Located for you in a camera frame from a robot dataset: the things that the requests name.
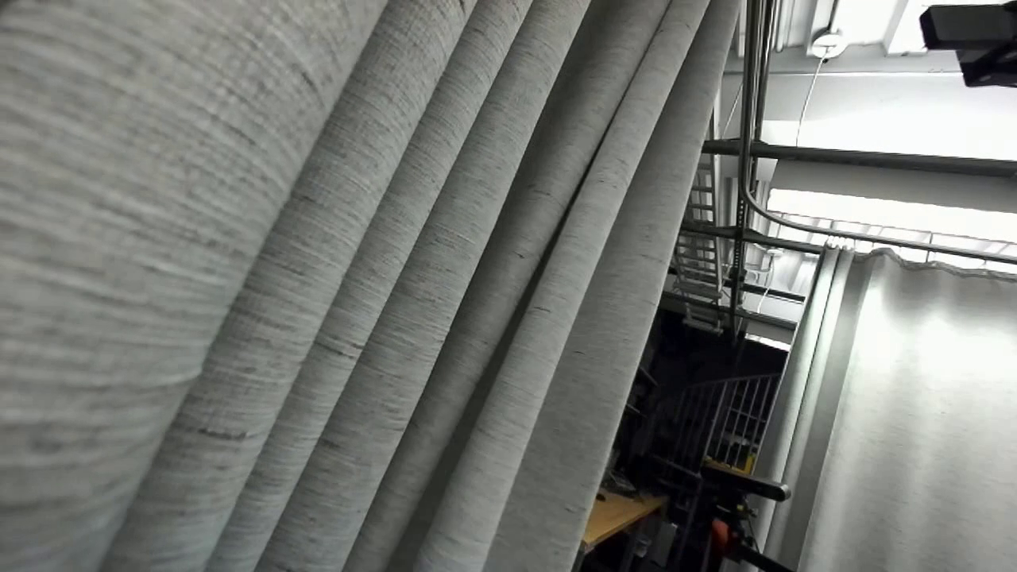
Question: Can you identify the grey woven fabric curtain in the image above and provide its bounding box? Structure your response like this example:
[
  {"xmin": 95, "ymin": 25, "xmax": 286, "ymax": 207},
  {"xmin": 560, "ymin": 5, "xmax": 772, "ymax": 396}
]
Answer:
[
  {"xmin": 757, "ymin": 245, "xmax": 1017, "ymax": 572},
  {"xmin": 0, "ymin": 0, "xmax": 743, "ymax": 572}
]

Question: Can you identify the wooden workbench top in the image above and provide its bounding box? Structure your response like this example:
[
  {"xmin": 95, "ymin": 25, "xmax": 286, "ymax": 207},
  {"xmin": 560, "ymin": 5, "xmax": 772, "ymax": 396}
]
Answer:
[{"xmin": 580, "ymin": 487, "xmax": 673, "ymax": 553}]

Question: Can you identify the metal stair railing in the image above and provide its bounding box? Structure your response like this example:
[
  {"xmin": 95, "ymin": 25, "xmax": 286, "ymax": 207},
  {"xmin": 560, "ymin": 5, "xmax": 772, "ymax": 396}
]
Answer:
[{"xmin": 645, "ymin": 368, "xmax": 787, "ymax": 476}]

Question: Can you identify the vertical metal pipe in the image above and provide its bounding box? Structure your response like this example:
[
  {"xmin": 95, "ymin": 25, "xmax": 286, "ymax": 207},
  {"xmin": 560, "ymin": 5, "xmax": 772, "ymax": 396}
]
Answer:
[{"xmin": 727, "ymin": 0, "xmax": 772, "ymax": 341}]

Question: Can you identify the black bar with yellow stripe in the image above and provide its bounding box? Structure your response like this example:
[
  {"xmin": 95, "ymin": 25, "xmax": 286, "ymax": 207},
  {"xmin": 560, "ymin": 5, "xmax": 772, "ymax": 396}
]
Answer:
[{"xmin": 699, "ymin": 453, "xmax": 796, "ymax": 504}]

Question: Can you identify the curved metal conduit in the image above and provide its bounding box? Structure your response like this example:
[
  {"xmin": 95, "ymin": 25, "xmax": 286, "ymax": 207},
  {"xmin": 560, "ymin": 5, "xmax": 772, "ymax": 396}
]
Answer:
[{"xmin": 741, "ymin": 178, "xmax": 1017, "ymax": 266}]

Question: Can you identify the small red object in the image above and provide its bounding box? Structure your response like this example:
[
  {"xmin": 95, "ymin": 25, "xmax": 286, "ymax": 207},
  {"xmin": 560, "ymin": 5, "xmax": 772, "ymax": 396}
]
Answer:
[{"xmin": 706, "ymin": 516, "xmax": 743, "ymax": 560}]

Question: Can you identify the horizontal metal beam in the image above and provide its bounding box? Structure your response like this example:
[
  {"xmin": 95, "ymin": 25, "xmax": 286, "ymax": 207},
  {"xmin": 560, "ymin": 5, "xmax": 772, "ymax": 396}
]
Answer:
[{"xmin": 699, "ymin": 138, "xmax": 1017, "ymax": 178}]

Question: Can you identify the white ceiling smoke detector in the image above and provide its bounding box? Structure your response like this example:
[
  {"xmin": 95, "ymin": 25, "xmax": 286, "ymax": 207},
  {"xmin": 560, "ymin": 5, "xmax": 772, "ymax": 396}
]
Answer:
[{"xmin": 803, "ymin": 29, "xmax": 851, "ymax": 63}]

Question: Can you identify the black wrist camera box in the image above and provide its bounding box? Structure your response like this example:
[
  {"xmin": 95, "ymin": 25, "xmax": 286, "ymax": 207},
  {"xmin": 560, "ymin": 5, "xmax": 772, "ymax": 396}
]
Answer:
[{"xmin": 919, "ymin": 0, "xmax": 1017, "ymax": 92}]

